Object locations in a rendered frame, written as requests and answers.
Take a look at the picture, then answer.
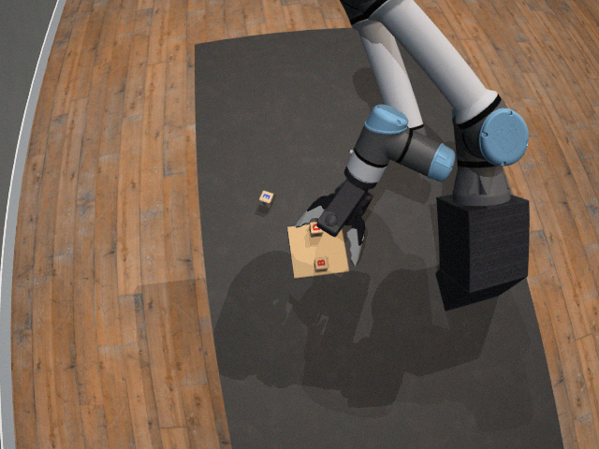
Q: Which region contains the tan mat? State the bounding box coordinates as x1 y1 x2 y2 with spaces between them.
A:
287 224 349 279

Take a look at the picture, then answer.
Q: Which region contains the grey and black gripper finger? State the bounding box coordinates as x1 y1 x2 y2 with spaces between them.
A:
295 196 329 228
347 214 365 267

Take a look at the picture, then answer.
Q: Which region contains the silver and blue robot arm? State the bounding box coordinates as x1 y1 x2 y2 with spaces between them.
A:
316 0 529 237

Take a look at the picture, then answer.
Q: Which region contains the wooden letter block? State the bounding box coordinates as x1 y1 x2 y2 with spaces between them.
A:
310 222 323 238
259 191 274 208
314 257 328 272

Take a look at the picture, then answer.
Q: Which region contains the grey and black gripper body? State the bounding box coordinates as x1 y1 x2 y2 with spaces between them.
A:
326 166 377 225

